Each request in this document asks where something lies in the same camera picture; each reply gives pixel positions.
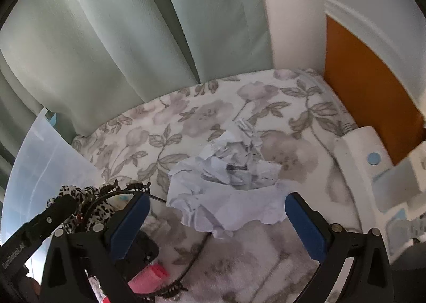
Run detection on white paper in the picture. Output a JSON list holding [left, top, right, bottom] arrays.
[[166, 118, 295, 240]]

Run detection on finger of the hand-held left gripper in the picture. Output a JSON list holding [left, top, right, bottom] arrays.
[[24, 194, 79, 248]]

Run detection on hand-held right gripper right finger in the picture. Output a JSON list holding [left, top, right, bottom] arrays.
[[284, 192, 396, 303]]

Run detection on white headboard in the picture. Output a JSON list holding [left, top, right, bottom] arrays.
[[323, 0, 426, 130]]

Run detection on leopard print scrunchie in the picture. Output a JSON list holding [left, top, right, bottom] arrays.
[[46, 184, 118, 235]]

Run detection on clear plastic container blue latches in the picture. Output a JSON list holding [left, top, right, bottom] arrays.
[[0, 108, 100, 257]]

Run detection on orange wooden bed panel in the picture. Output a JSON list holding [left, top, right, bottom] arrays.
[[323, 14, 424, 166]]

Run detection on grey floral blanket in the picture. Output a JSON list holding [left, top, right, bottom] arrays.
[[71, 68, 363, 303]]

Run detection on black toothed headband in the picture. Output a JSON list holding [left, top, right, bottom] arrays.
[[98, 181, 189, 298]]

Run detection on pale green curtain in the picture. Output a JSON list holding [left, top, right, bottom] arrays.
[[0, 0, 275, 204]]

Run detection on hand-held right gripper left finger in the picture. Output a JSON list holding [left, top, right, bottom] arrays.
[[39, 191, 152, 303]]

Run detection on pink comb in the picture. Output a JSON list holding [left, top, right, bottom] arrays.
[[128, 262, 169, 294]]

